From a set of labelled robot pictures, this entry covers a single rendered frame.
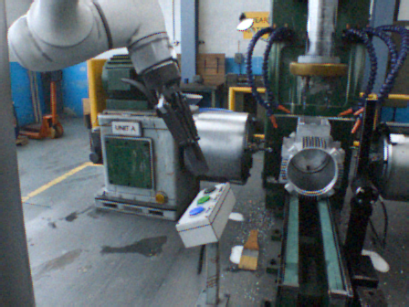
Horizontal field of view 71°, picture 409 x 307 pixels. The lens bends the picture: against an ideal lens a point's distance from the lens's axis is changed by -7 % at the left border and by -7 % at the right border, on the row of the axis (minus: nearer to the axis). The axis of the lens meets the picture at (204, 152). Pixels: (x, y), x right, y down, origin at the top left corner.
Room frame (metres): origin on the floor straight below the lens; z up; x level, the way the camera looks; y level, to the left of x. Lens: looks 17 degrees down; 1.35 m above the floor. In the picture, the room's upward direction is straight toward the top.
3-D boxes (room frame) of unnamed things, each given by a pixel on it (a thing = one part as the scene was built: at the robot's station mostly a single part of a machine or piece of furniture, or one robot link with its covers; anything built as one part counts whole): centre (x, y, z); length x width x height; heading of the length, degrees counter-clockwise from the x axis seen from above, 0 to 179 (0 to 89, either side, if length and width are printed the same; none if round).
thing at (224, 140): (1.05, -0.02, 1.04); 0.37 x 0.25 x 0.25; 74
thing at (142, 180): (1.12, 0.22, 0.99); 0.35 x 0.31 x 0.37; 74
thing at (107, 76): (1.10, 0.26, 1.16); 0.33 x 0.26 x 0.42; 74
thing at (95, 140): (1.06, 0.38, 1.07); 0.08 x 0.07 x 0.20; 164
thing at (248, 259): (0.78, -0.14, 0.80); 0.21 x 0.05 x 0.01; 166
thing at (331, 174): (0.95, -0.36, 1.01); 0.20 x 0.19 x 0.19; 164
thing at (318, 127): (0.99, -0.37, 1.11); 0.12 x 0.11 x 0.07; 164
